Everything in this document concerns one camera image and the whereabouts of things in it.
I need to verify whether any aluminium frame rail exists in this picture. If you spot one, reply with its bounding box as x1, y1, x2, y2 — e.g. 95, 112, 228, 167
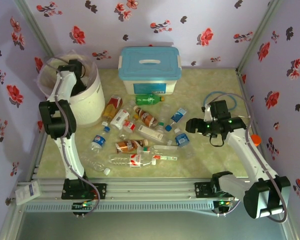
16, 177, 288, 201

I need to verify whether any left black mount plate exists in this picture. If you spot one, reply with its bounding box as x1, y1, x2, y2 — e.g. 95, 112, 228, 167
61, 183, 108, 200

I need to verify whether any amber tea bottle red label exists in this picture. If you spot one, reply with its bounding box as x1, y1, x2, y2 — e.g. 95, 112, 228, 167
101, 94, 124, 127

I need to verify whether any large clear bottle red-white label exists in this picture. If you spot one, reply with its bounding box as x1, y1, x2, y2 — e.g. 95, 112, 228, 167
108, 153, 159, 169

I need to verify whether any right black mount plate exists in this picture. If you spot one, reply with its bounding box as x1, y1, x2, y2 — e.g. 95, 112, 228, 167
194, 182, 217, 200

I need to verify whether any white round waste bin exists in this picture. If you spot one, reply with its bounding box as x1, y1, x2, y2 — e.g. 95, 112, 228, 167
37, 53, 106, 126

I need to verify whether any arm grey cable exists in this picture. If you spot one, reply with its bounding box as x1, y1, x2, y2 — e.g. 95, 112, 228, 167
43, 56, 101, 216
206, 93, 289, 224

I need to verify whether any clear bottle green cap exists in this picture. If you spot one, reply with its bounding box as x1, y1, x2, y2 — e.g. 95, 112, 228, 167
156, 103, 174, 133

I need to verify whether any white blue paper card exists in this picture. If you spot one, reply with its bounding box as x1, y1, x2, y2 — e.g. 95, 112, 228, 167
14, 181, 43, 206

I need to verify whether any slim bottle printed white label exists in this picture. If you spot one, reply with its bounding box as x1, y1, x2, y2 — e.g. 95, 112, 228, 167
151, 154, 179, 162

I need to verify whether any brown coffee drink bottle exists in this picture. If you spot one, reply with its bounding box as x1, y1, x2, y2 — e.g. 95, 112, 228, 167
115, 138, 150, 154
133, 105, 159, 129

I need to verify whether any blue stethoscope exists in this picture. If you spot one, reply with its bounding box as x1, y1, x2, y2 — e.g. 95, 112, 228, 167
203, 90, 252, 128

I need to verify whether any left circuit board with LEDs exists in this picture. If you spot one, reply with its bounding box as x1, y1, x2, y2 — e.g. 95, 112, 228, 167
71, 201, 95, 218

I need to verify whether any right circuit board with LEDs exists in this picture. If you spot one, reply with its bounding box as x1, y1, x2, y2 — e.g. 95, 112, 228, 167
213, 199, 235, 217

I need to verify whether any orange plastic cylinder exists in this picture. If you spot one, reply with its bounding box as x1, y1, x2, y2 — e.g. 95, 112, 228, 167
249, 134, 263, 148

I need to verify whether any clear plastic bin liner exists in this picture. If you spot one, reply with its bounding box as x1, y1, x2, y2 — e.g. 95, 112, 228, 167
34, 53, 98, 98

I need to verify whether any green soda bottle yellow cap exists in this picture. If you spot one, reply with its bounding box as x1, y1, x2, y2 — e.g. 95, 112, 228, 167
135, 93, 166, 106

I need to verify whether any clear bottle small red-green label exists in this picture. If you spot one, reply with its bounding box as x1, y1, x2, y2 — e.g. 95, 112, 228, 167
136, 144, 179, 155

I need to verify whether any grey slotted cable duct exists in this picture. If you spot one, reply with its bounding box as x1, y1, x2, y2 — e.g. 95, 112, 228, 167
23, 199, 241, 213

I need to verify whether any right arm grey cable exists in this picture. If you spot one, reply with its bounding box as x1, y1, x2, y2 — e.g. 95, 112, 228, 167
206, 93, 289, 224

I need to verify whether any left arm grey cable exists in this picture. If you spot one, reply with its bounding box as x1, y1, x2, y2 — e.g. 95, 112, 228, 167
43, 56, 101, 216

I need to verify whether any black mount plate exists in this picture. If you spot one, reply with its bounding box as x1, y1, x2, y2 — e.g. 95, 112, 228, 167
61, 183, 108, 200
194, 182, 217, 200

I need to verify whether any crushed clear bottle white cap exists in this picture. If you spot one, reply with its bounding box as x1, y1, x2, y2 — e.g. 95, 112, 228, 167
79, 153, 112, 176

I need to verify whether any clear Pepsi bottle blue cap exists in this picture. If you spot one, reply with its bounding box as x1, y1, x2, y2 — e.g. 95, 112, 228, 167
89, 126, 112, 153

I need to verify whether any circuit board with leds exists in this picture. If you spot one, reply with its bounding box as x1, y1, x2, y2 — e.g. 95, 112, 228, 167
213, 199, 235, 217
71, 201, 95, 218

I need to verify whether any clear bottle white V label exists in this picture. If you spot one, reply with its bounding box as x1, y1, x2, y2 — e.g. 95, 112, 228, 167
110, 99, 136, 131

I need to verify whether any white storage box blue lid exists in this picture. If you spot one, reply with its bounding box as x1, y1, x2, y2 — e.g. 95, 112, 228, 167
118, 46, 183, 96

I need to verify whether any aluminium corner post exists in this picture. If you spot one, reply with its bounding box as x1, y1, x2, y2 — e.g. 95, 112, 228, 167
236, 0, 283, 73
13, 0, 55, 59

